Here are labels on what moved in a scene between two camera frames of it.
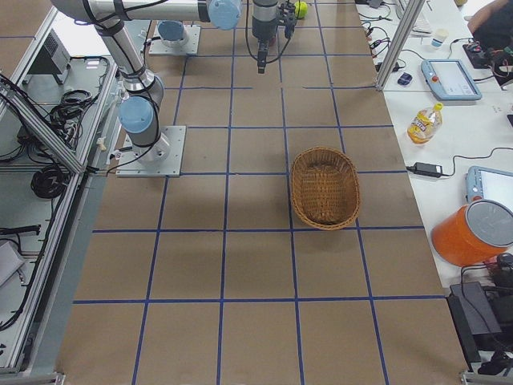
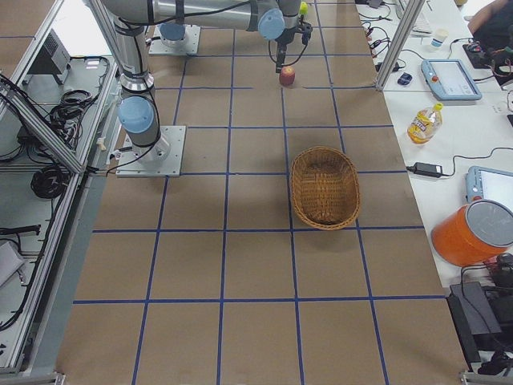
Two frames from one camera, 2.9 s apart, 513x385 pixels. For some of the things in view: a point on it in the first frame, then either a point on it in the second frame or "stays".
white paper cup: [441, 34] stays
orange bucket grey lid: [474, 234] stays
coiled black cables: [50, 180] stays
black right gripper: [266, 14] to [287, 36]
